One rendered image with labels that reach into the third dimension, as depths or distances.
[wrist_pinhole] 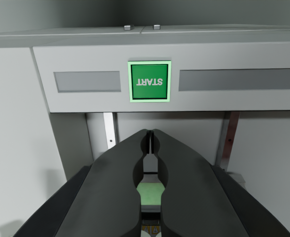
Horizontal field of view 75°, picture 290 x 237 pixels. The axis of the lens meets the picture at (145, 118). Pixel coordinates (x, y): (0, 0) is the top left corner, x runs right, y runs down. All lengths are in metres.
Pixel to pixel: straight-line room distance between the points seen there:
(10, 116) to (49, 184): 0.14
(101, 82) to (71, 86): 0.04
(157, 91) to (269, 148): 0.38
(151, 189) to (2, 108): 0.35
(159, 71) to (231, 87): 0.10
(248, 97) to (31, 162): 0.36
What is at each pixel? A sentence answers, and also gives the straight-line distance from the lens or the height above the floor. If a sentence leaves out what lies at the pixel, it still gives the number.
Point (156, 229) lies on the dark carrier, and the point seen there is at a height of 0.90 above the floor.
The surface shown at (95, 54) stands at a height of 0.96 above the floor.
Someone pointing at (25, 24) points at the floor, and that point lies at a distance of 1.41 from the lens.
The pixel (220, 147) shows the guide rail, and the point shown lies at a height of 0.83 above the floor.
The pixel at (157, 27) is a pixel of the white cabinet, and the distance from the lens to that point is 0.59.
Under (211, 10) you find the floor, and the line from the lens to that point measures 1.26.
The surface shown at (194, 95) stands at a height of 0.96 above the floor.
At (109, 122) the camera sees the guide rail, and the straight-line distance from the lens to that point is 0.42.
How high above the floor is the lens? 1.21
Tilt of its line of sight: 63 degrees down
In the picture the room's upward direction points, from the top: 178 degrees counter-clockwise
